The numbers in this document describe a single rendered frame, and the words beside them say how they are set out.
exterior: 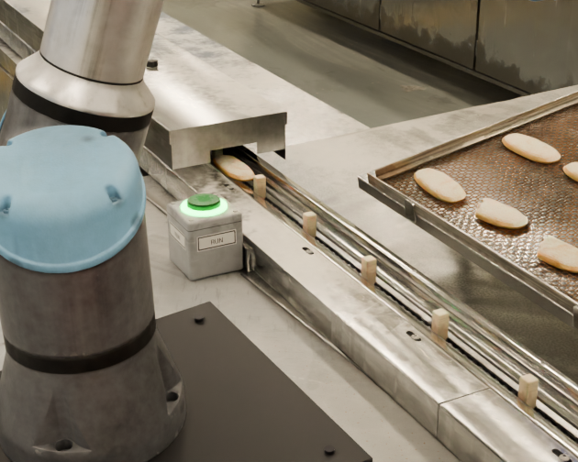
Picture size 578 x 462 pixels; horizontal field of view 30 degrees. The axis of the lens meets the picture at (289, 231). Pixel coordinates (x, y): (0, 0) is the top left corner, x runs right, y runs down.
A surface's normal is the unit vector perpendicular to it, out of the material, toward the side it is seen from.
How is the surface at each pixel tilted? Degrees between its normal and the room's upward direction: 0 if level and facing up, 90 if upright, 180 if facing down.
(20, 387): 76
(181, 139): 90
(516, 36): 90
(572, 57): 90
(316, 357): 0
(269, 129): 90
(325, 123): 0
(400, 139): 0
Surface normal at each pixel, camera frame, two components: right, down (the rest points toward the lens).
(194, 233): 0.46, 0.37
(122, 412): 0.48, 0.11
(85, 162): 0.00, -0.81
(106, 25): 0.15, 0.45
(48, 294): -0.08, 0.48
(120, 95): 0.69, -0.28
